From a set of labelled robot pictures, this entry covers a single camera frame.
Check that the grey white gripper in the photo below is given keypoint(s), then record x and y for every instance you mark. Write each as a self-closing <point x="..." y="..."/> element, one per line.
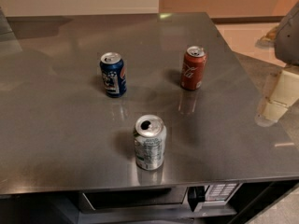
<point x="288" y="37"/>

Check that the blue Pepsi can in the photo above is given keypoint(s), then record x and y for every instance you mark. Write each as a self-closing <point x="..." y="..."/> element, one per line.
<point x="113" y="74"/>

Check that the red Coca-Cola can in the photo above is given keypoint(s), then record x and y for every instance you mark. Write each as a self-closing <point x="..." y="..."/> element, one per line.
<point x="193" y="68"/>

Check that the silver green soda can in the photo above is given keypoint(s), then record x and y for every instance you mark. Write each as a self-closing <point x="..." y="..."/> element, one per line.
<point x="149" y="138"/>

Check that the microwave oven under table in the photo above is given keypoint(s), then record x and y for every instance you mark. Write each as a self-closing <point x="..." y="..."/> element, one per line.
<point x="193" y="198"/>

